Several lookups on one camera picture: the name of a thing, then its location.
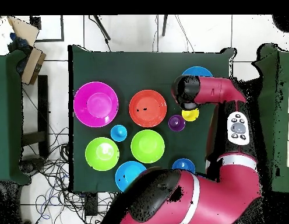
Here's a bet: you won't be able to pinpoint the purple cup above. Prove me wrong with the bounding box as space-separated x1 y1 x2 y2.
168 114 186 132

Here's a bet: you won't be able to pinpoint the yellow cup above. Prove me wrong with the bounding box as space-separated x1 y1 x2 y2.
181 107 200 123

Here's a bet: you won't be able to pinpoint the orange bowl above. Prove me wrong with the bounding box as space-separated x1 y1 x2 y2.
128 89 168 128

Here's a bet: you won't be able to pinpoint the green bowl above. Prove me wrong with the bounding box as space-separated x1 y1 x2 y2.
130 129 165 164
84 136 120 172

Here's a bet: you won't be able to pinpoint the light blue cup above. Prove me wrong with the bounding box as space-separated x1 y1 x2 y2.
110 124 128 142

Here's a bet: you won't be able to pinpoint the pink bowl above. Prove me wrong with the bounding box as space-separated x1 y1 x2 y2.
73 81 119 128

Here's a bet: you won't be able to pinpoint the light blue bowl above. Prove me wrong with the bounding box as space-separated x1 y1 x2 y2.
181 66 213 78
115 160 147 193

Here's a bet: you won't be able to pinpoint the small dark blue bowl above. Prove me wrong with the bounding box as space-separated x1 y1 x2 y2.
171 157 196 174

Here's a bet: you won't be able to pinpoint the dark green table cloth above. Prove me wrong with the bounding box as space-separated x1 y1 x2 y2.
68 44 236 194

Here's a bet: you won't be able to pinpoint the black tripod leg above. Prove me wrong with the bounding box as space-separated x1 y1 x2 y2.
88 15 112 52
161 15 169 37

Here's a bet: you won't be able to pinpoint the black metal stand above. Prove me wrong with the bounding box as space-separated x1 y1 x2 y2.
22 75 50 159

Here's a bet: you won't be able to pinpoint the brown cardboard box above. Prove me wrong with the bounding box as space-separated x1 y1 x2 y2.
20 46 47 85

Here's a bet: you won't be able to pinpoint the green cloth side table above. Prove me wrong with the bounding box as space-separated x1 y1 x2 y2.
0 50 31 186
251 43 289 193

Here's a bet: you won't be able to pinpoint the brown cardboard sheet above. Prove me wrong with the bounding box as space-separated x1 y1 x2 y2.
6 16 40 47

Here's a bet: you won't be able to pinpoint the tangled floor cables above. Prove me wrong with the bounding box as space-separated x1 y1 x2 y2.
20 127 122 224

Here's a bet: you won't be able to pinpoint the black pedestal leg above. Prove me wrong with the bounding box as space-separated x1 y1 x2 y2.
19 157 46 176

